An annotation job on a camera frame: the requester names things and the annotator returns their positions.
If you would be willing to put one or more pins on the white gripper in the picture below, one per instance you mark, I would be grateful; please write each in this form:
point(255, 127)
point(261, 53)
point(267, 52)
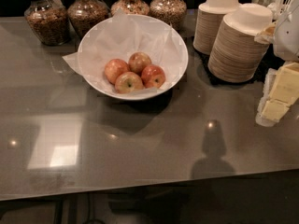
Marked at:
point(289, 36)

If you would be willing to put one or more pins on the red apple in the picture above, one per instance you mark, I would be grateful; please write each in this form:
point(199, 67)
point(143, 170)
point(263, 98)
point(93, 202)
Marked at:
point(138, 61)
point(153, 76)
point(115, 68)

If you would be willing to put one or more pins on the paper bowl stack front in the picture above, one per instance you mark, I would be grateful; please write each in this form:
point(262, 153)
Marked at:
point(235, 55)

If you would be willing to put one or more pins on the paper bowl stack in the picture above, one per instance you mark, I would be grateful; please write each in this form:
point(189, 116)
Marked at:
point(235, 55)
point(208, 22)

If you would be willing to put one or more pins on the paper bowl stack rear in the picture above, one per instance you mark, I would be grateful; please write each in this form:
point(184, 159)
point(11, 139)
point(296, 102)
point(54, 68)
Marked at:
point(208, 22)

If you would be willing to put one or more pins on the red apple back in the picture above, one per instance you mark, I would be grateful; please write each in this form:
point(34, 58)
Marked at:
point(138, 61)

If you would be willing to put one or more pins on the white bowl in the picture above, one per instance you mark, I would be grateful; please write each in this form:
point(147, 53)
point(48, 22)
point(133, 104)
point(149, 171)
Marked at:
point(130, 87)

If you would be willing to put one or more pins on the yellow-red apple front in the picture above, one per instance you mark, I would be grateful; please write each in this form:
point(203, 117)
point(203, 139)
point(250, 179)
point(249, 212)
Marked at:
point(128, 82)

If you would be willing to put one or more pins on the glass cereal jar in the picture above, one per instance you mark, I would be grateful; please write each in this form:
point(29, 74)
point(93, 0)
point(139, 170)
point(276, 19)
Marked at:
point(172, 12)
point(84, 14)
point(131, 7)
point(48, 20)

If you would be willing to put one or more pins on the white paper liner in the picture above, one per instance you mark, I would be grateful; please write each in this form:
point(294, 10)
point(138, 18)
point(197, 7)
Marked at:
point(124, 38)

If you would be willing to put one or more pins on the glass cereal jar far left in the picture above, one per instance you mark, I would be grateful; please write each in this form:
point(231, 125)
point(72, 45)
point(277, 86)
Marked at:
point(48, 20)

